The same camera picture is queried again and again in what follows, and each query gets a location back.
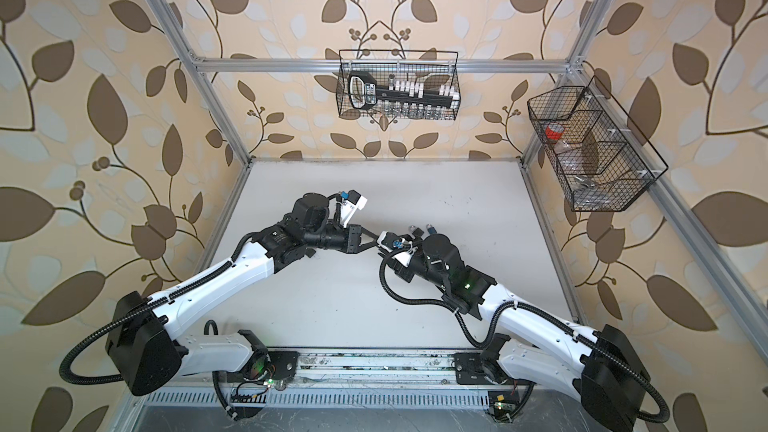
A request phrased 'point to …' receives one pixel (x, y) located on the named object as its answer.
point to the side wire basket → (600, 159)
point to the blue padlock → (431, 229)
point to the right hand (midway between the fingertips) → (388, 245)
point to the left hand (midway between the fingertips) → (383, 240)
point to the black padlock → (416, 231)
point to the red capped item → (554, 131)
